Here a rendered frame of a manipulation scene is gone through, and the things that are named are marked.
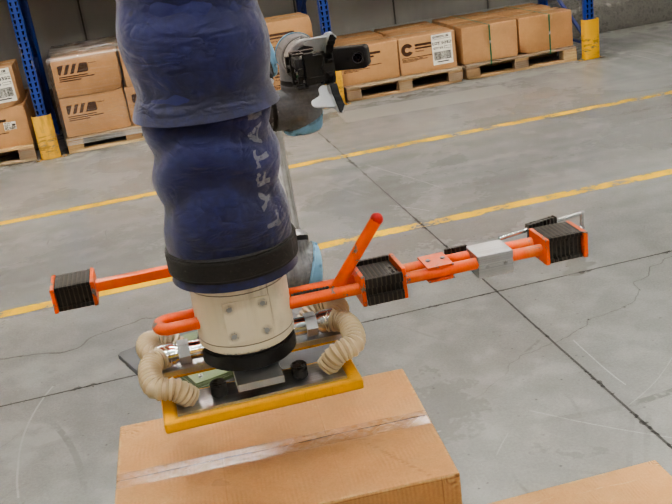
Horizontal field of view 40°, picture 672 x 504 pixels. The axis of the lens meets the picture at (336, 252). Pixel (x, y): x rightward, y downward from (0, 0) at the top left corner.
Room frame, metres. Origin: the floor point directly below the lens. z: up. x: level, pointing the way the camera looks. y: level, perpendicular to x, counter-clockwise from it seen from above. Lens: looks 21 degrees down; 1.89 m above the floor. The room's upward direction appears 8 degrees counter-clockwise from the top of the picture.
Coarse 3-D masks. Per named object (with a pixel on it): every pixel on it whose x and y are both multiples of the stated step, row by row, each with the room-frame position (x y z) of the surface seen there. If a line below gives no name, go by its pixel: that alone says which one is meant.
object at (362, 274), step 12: (360, 264) 1.57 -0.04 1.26; (372, 264) 1.56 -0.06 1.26; (384, 264) 1.55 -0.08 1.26; (396, 264) 1.52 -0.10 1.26; (360, 276) 1.48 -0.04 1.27; (372, 276) 1.51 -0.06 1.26; (384, 276) 1.48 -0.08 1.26; (396, 276) 1.48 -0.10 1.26; (360, 288) 1.49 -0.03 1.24; (372, 288) 1.48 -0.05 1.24; (384, 288) 1.49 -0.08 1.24; (396, 288) 1.49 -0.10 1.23; (360, 300) 1.50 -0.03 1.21; (372, 300) 1.48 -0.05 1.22; (384, 300) 1.48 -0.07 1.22
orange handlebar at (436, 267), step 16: (528, 240) 1.60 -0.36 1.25; (432, 256) 1.57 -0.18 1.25; (448, 256) 1.57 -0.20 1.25; (464, 256) 1.57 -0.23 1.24; (528, 256) 1.55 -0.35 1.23; (144, 272) 1.70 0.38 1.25; (160, 272) 1.70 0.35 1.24; (416, 272) 1.52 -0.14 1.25; (432, 272) 1.52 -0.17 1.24; (448, 272) 1.52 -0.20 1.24; (112, 288) 1.69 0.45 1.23; (288, 288) 1.52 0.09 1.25; (304, 288) 1.52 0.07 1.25; (336, 288) 1.49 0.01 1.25; (352, 288) 1.49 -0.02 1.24; (304, 304) 1.47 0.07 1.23; (160, 320) 1.46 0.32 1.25; (176, 320) 1.47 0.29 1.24; (192, 320) 1.44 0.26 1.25
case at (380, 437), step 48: (384, 384) 1.67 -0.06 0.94; (144, 432) 1.61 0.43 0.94; (192, 432) 1.58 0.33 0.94; (240, 432) 1.56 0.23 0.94; (288, 432) 1.53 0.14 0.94; (336, 432) 1.51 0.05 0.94; (384, 432) 1.49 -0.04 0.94; (432, 432) 1.46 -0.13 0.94; (144, 480) 1.44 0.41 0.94; (192, 480) 1.42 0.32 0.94; (240, 480) 1.40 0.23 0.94; (288, 480) 1.38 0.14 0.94; (336, 480) 1.36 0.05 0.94; (384, 480) 1.34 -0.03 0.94; (432, 480) 1.32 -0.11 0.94
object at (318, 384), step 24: (216, 384) 1.37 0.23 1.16; (288, 384) 1.38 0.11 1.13; (312, 384) 1.37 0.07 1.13; (336, 384) 1.37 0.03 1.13; (360, 384) 1.37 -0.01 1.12; (168, 408) 1.36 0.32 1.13; (192, 408) 1.34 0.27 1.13; (216, 408) 1.34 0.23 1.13; (240, 408) 1.33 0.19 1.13; (264, 408) 1.34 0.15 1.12; (168, 432) 1.31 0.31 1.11
